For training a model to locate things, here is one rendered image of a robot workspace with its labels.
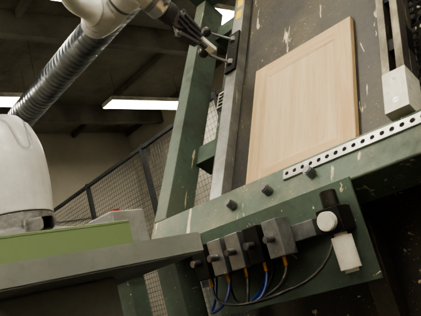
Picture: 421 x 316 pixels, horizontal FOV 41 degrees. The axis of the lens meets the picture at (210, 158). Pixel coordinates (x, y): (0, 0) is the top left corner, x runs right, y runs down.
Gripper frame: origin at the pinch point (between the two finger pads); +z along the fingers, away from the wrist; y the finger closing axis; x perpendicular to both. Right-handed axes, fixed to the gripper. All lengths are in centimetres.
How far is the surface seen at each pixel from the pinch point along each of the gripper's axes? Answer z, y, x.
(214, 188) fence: 12, -53, 0
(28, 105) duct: 78, 253, 418
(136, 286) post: 3, -84, 18
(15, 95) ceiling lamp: 83, 314, 496
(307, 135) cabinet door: 14, -46, -33
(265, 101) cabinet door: 14.2, -25.1, -16.7
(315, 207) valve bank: 12, -72, -38
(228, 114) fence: 12.1, -24.4, -2.1
